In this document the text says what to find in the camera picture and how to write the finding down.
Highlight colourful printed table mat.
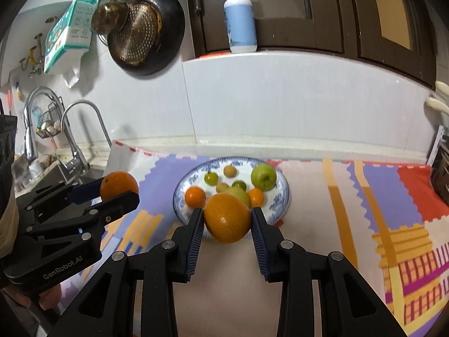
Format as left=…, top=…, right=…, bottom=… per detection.
left=45, top=140, right=449, bottom=337

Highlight blue patterned white plate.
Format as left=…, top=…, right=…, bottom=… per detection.
left=173, top=157, right=292, bottom=242

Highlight blue pump bottle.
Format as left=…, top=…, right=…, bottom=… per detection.
left=224, top=0, right=258, bottom=54

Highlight metal wall hooks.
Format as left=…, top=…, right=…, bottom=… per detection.
left=19, top=34, right=46, bottom=78

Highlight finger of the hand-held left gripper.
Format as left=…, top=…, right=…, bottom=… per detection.
left=3, top=190, right=140, bottom=285
left=16, top=178, right=106, bottom=218

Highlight small orange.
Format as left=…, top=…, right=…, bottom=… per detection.
left=184, top=187, right=207, bottom=208
left=247, top=188, right=264, bottom=208

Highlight white plastic bag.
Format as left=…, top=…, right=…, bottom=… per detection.
left=61, top=0, right=106, bottom=89

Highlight white plastic handle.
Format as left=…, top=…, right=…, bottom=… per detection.
left=424, top=81, right=449, bottom=116

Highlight brass strainer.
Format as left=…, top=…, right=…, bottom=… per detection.
left=108, top=2, right=162, bottom=66

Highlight kitchen sink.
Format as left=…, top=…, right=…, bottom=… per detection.
left=14, top=154, right=106, bottom=197

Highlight yellow-green apple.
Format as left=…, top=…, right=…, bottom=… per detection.
left=224, top=186, right=250, bottom=208

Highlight teal white tissue package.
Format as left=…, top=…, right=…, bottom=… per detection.
left=43, top=0, right=97, bottom=75

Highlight large orange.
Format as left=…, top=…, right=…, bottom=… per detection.
left=203, top=193, right=252, bottom=244
left=100, top=171, right=139, bottom=201

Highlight dark metal rack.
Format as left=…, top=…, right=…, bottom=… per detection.
left=426, top=124, right=449, bottom=201

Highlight black frying pan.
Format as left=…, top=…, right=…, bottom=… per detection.
left=107, top=0, right=186, bottom=77

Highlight person's left hand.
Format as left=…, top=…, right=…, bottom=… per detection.
left=0, top=283, right=63, bottom=311

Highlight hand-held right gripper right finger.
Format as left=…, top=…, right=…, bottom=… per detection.
left=251, top=206, right=391, bottom=337

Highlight chrome pull-down faucet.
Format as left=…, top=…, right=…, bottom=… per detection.
left=23, top=86, right=65, bottom=162

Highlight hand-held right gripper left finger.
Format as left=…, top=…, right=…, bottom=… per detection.
left=58, top=207, right=205, bottom=337

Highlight black wire basket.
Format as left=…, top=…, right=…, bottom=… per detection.
left=35, top=103, right=65, bottom=139

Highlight brass ladle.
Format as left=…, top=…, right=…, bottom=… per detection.
left=91, top=2, right=131, bottom=36

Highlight dark wooden cabinet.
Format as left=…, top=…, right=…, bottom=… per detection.
left=184, top=0, right=439, bottom=88

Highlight green apple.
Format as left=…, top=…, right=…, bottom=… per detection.
left=250, top=163, right=278, bottom=191

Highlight red cloth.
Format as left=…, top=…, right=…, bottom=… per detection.
left=198, top=51, right=262, bottom=59

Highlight chrome gooseneck faucet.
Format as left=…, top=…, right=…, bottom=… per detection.
left=61, top=100, right=113, bottom=179

